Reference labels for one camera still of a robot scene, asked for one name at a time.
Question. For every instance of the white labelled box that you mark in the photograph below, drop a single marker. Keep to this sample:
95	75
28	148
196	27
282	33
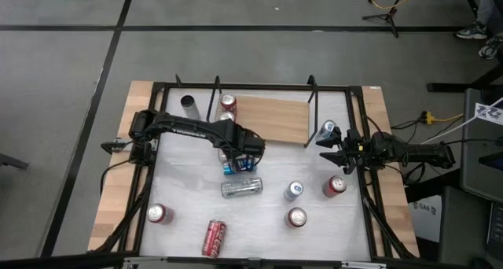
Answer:
424	218

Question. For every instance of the person's shoe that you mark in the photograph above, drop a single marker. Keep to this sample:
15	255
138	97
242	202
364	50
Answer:
490	47
471	31

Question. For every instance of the person's leg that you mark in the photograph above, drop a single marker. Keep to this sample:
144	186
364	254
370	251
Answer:
487	5

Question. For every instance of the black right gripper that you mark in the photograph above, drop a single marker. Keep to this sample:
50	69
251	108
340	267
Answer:
357	151

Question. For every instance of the red Fanta can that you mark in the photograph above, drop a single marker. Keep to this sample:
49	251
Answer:
160	213

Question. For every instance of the black tripod stand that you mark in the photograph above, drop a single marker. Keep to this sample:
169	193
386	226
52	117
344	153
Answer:
387	16

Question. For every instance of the grey cabinet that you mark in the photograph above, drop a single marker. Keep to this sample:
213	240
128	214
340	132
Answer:
463	225

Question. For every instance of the black desk leg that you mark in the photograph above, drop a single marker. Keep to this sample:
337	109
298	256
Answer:
452	87

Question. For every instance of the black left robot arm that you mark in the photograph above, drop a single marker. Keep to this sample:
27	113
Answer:
184	125

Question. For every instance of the wooden shelf with black legs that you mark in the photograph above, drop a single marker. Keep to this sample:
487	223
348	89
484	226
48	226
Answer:
275	119

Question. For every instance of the black metal table frame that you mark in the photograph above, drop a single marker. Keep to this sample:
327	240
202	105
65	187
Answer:
255	86

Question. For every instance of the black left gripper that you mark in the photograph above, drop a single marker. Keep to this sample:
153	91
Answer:
249	143

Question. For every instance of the red Coca-Cola can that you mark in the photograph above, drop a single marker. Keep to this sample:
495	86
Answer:
214	238

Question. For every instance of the red soda can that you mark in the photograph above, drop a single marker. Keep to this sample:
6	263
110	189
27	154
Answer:
335	186
296	217
228	102

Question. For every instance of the black keyboard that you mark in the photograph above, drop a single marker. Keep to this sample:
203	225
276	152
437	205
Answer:
496	225

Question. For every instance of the blue slim can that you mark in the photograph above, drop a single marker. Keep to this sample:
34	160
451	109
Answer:
229	169

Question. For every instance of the white Celsius peach can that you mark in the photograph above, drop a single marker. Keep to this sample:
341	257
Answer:
241	187

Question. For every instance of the black stand foot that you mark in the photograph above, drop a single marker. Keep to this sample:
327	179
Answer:
13	161

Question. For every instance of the white printed paper label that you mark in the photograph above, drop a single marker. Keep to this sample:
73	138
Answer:
489	113

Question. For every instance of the blue silver Red Bull can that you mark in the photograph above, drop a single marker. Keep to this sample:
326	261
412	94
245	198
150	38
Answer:
293	191
326	129

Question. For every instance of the tall grey slim can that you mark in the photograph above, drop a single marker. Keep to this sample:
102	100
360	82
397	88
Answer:
189	107

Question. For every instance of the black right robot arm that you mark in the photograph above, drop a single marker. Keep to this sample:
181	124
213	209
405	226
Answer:
416	153

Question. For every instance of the grey cart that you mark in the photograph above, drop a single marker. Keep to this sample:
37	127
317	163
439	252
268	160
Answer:
481	174

